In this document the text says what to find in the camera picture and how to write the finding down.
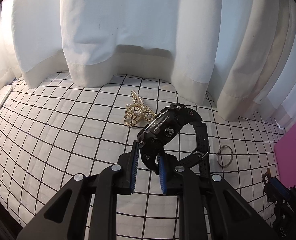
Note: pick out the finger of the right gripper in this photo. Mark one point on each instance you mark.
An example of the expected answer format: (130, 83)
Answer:
(274, 189)

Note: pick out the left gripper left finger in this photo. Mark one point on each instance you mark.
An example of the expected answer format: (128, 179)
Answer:
(86, 206)

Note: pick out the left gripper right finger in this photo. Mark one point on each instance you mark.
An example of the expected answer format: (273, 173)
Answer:
(209, 207)

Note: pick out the black digital wristwatch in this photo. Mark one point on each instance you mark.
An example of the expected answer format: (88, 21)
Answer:
(164, 128)

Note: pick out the pearl gold hair claw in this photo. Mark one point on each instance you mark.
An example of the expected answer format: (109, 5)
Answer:
(137, 111)

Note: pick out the purple plastic basket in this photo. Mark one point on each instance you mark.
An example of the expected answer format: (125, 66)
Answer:
(285, 151)

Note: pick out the white black grid tablecloth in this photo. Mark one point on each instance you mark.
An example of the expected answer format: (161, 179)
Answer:
(50, 133)

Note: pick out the white remote control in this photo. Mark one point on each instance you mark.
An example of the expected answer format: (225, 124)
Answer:
(4, 94)

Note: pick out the white curtain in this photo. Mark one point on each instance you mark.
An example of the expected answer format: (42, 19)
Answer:
(242, 52)

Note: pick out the silver double ring bangle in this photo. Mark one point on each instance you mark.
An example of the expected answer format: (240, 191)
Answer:
(225, 156)

